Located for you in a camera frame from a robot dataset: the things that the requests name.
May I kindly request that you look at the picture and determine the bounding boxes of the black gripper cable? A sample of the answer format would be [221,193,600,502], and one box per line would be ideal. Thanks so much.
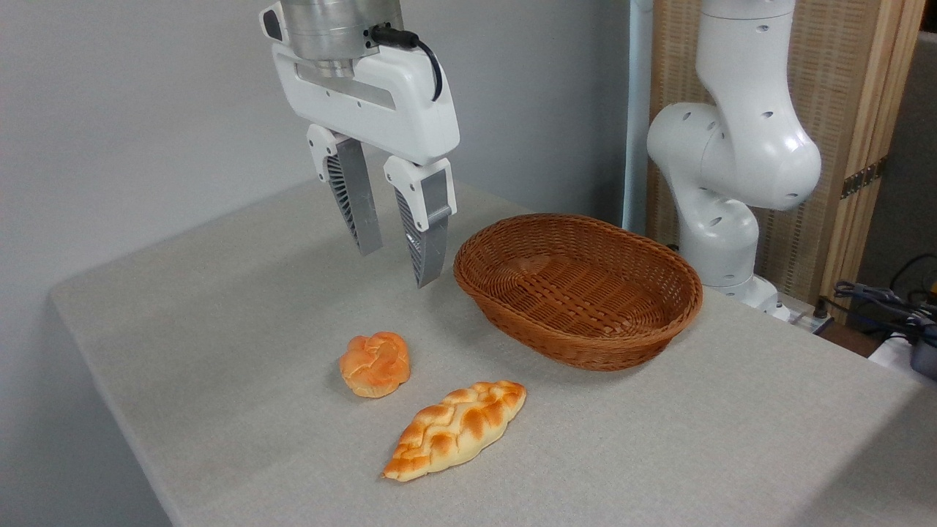
[369,25,444,102]

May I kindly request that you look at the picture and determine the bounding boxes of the round knotted bread roll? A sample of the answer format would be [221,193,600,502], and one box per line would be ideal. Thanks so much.
[338,332,411,399]

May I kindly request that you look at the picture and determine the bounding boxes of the long braided bread loaf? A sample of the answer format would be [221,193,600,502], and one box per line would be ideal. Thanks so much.
[381,380,528,482]

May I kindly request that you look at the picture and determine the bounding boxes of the grey cable bundle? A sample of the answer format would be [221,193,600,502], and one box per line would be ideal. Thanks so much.
[832,280,937,328]

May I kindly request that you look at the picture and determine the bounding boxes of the thin black cable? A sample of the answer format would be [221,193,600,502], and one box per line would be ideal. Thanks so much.
[889,253,937,295]

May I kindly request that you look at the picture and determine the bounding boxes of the blue-grey box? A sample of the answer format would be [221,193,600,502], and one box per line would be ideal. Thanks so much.
[910,322,937,381]

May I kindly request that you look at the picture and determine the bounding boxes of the brown oval wicker basket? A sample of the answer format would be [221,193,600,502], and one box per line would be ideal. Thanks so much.
[453,213,704,372]

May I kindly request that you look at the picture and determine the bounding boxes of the black screen hinge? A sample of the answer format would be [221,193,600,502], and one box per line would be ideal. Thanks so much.
[840,159,887,200]

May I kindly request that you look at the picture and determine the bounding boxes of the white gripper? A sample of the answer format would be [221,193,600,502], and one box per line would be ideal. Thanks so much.
[260,2,461,289]

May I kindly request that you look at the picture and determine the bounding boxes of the white vertical pole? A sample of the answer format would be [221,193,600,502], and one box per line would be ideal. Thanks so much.
[622,0,654,236]

